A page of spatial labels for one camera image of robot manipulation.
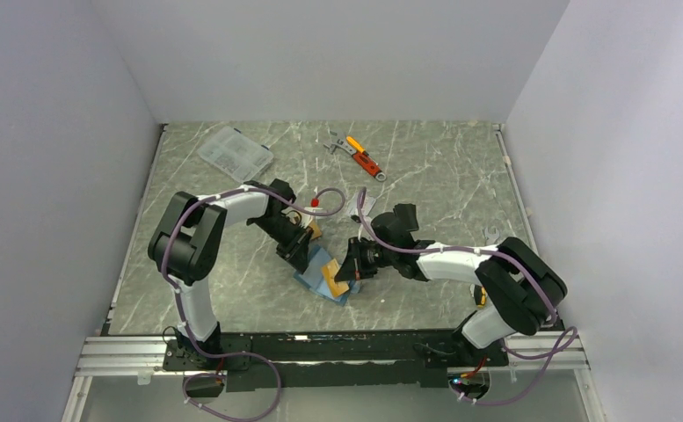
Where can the orange credit cards stack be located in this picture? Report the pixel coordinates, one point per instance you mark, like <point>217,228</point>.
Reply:
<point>315,230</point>

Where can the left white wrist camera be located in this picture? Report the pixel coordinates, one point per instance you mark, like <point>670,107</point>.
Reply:
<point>315,212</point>

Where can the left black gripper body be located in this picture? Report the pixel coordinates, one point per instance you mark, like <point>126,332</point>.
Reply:
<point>290,237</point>

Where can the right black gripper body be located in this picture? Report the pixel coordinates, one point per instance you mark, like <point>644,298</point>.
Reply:
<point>367,257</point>

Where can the blue card holder wallet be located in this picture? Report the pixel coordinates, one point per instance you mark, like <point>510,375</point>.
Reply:
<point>314,281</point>

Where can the silver grey card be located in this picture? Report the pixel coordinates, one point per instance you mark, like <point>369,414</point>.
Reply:
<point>352,208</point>

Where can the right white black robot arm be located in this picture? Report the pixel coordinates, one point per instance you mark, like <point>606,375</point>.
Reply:
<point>522,291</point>

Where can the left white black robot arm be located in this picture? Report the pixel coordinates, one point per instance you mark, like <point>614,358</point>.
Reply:
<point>187,240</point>

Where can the clear plastic organizer box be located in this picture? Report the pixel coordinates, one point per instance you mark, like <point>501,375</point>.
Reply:
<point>233,153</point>

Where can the single orange credit card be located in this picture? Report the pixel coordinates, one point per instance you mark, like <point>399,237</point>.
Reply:
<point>329,272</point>

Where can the black card case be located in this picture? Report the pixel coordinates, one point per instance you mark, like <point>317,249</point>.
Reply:
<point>406,213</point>

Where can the yellow black small tool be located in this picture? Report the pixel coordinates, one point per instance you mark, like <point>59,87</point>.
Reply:
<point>480,296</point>

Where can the red adjustable wrench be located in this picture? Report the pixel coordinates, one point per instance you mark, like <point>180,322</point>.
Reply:
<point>336,142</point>

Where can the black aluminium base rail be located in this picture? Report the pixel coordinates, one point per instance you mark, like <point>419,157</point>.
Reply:
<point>427,358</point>

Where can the silver open-end wrench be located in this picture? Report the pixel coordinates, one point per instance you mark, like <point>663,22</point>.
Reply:
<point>491,235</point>

